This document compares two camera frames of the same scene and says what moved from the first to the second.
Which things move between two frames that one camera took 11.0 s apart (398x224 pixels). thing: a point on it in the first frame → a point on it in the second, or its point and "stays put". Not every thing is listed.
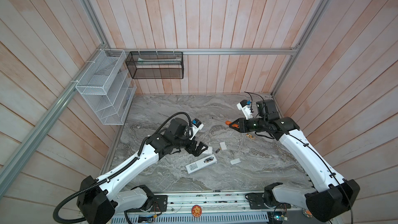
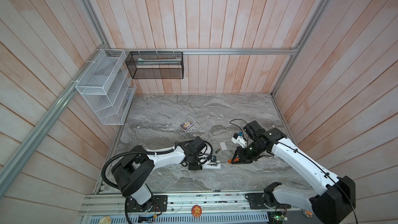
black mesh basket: x=155 y=65 stays put
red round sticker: x=196 y=210 stays put
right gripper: x=241 y=122 → x=241 y=156
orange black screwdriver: x=228 y=123 → x=230 y=161
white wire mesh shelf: x=107 y=84 stays put
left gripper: x=198 y=151 → x=194 y=168
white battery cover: x=223 y=145 stays put
